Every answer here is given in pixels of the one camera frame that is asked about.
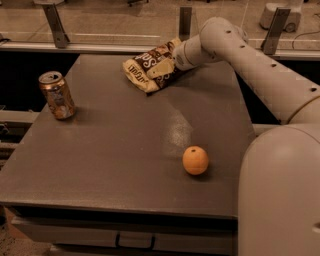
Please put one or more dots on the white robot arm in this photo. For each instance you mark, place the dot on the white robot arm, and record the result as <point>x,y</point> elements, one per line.
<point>279,184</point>

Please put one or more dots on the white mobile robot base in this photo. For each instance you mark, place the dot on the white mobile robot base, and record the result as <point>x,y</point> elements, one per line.
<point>289,14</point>

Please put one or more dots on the metal railing bracket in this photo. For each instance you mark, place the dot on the metal railing bracket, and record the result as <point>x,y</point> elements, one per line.
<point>278,21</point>
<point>59,35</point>
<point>185,15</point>

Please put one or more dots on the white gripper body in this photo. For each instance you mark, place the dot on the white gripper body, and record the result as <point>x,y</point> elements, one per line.
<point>179,58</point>

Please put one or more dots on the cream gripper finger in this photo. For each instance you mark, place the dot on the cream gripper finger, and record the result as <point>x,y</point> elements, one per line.
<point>164,67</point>

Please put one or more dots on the metal railing bar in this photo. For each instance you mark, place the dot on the metal railing bar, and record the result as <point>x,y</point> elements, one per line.
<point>298,55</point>

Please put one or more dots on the middle metal railing bracket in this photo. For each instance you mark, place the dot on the middle metal railing bracket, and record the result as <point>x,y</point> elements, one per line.
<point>185,15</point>

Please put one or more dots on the left metal railing bracket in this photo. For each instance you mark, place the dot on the left metal railing bracket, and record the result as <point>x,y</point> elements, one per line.
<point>59,35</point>

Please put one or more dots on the right metal railing bracket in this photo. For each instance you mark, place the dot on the right metal railing bracket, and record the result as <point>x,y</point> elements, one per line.
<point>278,21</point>

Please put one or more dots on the black drawer handle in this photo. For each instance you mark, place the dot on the black drawer handle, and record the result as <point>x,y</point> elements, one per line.
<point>132,240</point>

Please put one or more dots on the grey table drawer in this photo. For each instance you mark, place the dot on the grey table drawer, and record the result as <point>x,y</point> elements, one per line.
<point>99,238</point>

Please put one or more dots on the brown chip bag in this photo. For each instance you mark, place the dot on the brown chip bag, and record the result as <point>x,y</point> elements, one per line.
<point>136,68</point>

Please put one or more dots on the orange soda can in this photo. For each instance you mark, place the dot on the orange soda can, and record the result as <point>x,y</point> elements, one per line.
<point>57,93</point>

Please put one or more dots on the orange fruit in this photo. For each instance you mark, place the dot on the orange fruit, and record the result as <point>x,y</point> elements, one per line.
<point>195,160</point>

